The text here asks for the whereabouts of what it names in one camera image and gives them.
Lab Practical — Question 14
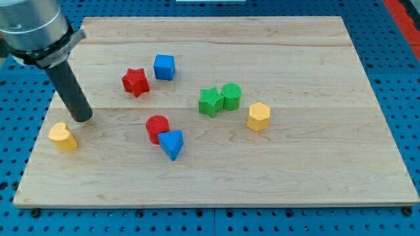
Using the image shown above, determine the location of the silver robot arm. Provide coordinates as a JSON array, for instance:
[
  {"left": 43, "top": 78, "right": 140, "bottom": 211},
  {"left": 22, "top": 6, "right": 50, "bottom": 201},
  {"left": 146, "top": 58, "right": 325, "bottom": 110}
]
[{"left": 1, "top": 0, "right": 86, "bottom": 69}]

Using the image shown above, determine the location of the green star block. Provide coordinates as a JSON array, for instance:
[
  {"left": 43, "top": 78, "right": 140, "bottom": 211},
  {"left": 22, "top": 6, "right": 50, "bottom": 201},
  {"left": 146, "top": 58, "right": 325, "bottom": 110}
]
[{"left": 198, "top": 87, "right": 224, "bottom": 117}]

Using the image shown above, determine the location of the red star block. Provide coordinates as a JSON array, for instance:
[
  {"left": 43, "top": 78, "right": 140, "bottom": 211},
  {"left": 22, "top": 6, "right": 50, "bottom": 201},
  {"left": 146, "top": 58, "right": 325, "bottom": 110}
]
[{"left": 121, "top": 68, "right": 150, "bottom": 98}]

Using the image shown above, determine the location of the green cylinder block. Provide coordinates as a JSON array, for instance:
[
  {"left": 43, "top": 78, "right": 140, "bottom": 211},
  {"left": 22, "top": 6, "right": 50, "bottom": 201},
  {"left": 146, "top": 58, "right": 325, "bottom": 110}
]
[{"left": 221, "top": 83, "right": 242, "bottom": 111}]

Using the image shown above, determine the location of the blue triangle block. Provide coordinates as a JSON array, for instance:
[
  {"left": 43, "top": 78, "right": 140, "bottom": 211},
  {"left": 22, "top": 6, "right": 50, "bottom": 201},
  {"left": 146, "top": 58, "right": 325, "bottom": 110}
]
[{"left": 157, "top": 130, "right": 184, "bottom": 161}]

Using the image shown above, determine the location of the yellow hexagon block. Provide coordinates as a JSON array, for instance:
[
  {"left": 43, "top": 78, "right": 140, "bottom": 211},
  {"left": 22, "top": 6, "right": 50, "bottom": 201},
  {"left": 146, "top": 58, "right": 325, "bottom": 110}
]
[{"left": 247, "top": 102, "right": 270, "bottom": 132}]

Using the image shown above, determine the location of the red cylinder block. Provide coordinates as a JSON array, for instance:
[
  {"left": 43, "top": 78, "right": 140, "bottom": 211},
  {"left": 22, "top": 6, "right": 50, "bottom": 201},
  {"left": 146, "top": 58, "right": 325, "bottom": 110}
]
[{"left": 146, "top": 115, "right": 170, "bottom": 144}]

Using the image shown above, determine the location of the blue cube block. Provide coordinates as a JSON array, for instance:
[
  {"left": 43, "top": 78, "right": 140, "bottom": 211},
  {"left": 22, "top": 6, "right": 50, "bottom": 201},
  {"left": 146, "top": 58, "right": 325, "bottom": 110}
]
[{"left": 154, "top": 54, "right": 176, "bottom": 81}]

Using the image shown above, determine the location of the yellow heart block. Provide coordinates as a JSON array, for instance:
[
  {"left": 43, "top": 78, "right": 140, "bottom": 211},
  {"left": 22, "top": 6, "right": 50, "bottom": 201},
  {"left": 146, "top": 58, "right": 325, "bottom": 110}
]
[{"left": 48, "top": 122, "right": 78, "bottom": 152}]

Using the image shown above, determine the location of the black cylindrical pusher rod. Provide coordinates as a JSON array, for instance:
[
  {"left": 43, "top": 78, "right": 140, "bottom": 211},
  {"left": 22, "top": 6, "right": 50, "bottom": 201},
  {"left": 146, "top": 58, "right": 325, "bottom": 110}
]
[{"left": 45, "top": 60, "right": 93, "bottom": 122}]

